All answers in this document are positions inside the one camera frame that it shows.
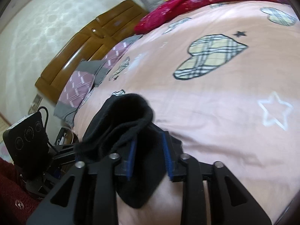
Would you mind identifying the black pants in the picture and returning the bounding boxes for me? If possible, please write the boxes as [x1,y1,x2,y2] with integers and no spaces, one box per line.
[75,94,183,209]

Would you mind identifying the purple grey patterned pillow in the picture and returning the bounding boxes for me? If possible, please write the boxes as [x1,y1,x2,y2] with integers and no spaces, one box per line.
[54,34,142,128]

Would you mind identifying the pink heart-patterned bed sheet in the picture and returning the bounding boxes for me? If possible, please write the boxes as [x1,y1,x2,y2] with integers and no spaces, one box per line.
[74,1,299,223]

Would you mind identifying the brown wooden headboard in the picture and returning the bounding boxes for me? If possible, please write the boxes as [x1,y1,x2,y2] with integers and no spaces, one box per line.
[35,0,147,104]

